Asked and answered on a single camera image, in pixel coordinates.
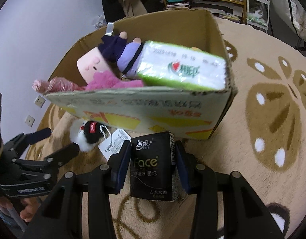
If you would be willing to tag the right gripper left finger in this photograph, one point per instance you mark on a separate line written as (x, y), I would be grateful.
(60, 215)

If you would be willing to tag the yellow Pooh plush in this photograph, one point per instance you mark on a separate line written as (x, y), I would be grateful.
(196, 49)

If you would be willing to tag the white fluffy chick plush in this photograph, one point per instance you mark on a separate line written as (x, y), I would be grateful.
(87, 134)

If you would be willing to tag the purple plush doll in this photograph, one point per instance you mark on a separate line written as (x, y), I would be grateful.
(126, 56)

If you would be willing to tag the person's left hand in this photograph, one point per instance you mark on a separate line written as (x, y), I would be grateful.
(30, 205)

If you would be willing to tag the beige patterned carpet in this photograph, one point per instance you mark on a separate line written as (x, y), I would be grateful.
(263, 136)

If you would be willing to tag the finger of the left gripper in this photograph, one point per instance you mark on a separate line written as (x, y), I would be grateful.
(60, 157)
(21, 142)

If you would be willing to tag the green tissue pack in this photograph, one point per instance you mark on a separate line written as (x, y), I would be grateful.
(175, 66)

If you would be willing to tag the pink towel roll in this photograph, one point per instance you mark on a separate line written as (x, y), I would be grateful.
(57, 84)

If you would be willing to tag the plastic bag of toys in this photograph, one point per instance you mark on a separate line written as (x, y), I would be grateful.
(99, 21)

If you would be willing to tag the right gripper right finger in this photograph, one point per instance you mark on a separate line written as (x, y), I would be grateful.
(245, 214)

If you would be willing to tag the white trolley cart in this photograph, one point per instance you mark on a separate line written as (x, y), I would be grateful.
(258, 14)

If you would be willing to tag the white duvet on rack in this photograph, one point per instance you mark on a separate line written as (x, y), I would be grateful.
(294, 16)

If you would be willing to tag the black hanging coat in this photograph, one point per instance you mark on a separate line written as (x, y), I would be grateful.
(113, 10)

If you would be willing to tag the stack of books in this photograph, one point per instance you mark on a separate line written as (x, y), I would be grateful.
(178, 6)

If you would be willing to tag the black tissue pack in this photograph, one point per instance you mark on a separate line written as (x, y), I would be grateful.
(153, 173)

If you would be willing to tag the upper wall socket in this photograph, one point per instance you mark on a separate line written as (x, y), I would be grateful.
(40, 101)

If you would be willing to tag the pink square plush cushion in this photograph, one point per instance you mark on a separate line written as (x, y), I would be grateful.
(90, 63)

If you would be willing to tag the open cardboard box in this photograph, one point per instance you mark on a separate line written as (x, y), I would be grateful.
(187, 114)

